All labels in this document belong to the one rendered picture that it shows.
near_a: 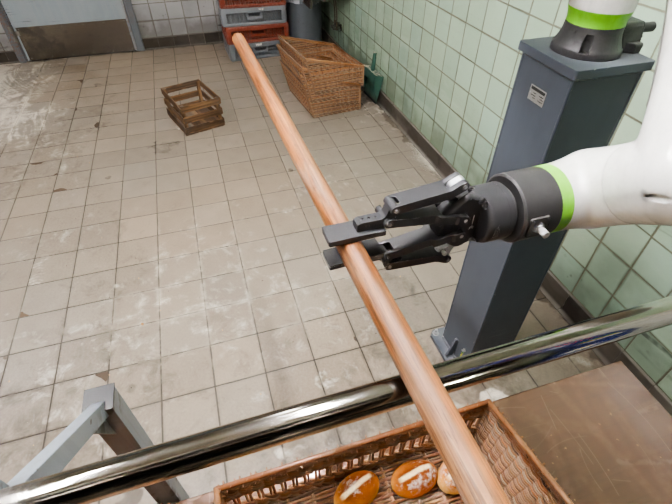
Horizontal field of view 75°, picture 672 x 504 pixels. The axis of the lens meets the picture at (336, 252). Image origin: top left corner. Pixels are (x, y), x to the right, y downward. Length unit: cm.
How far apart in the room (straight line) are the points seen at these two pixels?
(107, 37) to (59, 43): 44
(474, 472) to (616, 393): 94
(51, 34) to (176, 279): 352
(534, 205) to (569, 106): 59
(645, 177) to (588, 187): 8
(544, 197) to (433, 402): 31
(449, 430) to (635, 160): 36
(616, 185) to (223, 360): 159
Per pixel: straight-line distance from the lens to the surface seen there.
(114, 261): 247
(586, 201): 63
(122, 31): 521
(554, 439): 116
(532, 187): 59
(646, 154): 58
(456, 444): 38
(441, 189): 52
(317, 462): 88
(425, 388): 39
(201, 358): 192
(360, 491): 95
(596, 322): 54
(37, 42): 537
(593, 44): 116
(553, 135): 116
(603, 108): 122
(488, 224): 56
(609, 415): 125
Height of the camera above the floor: 155
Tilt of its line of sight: 43 degrees down
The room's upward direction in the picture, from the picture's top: straight up
